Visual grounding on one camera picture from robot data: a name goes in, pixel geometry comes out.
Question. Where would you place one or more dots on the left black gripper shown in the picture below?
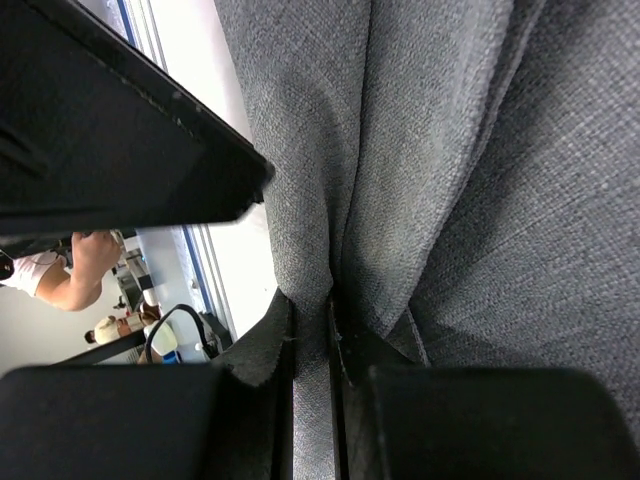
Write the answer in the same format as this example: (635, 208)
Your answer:
(95, 136)

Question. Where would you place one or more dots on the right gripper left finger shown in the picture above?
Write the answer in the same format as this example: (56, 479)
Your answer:
(230, 418)

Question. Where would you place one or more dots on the person in white shirt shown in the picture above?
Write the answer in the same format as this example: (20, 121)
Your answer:
(70, 285)

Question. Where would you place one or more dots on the grey cloth napkin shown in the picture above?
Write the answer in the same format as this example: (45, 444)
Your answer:
(466, 173)

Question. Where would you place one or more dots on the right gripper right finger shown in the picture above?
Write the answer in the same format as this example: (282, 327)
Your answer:
(395, 419)

